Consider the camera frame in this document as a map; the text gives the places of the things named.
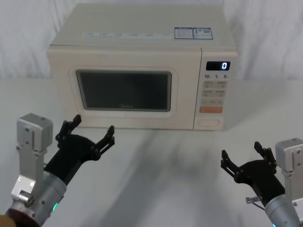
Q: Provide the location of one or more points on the oven control panel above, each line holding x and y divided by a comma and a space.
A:
214, 94

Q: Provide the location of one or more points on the cream microwave oven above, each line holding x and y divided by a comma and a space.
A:
132, 54

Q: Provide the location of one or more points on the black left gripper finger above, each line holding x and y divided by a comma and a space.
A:
105, 142
68, 127

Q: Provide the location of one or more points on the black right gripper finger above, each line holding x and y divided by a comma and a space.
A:
267, 153
228, 163

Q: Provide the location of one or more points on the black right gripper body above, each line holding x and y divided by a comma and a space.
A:
260, 175

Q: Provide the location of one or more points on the white tablecloth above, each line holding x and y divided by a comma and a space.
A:
151, 179

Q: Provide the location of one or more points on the white curtain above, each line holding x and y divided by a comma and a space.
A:
26, 35

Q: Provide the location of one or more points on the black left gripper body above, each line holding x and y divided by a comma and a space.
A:
73, 151

